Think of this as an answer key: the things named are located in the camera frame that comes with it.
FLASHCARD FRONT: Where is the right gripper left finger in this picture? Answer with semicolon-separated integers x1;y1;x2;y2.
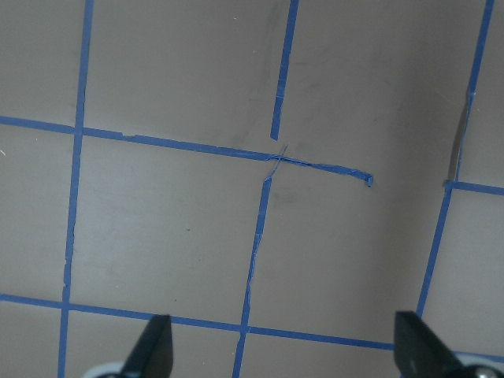
118;315;173;378

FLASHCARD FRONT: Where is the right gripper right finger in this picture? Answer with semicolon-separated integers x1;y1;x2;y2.
394;311;473;378

